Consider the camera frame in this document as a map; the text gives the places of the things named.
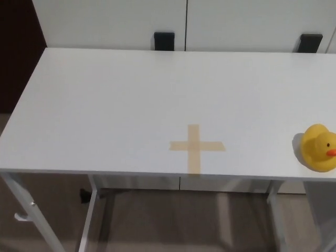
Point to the grey desk crossbar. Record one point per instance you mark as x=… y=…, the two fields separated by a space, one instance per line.
x=183 y=190

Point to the black floor foot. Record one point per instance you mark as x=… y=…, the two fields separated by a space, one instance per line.
x=84 y=195

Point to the long beige tape strip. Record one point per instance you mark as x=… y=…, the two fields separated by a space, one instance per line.
x=193 y=131

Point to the white partition panel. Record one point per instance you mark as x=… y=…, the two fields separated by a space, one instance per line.
x=110 y=23
x=249 y=23

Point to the white desk leg with hook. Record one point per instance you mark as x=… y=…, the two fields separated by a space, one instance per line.
x=29 y=204

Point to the black partition bracket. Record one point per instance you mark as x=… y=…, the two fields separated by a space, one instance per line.
x=164 y=41
x=310 y=43

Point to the yellow rubber duck toy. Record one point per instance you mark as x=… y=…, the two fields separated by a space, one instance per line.
x=315 y=147

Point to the white desk hook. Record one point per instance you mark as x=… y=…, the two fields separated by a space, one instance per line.
x=22 y=218

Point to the dark brown wall panel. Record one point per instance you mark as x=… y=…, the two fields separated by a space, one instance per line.
x=15 y=52

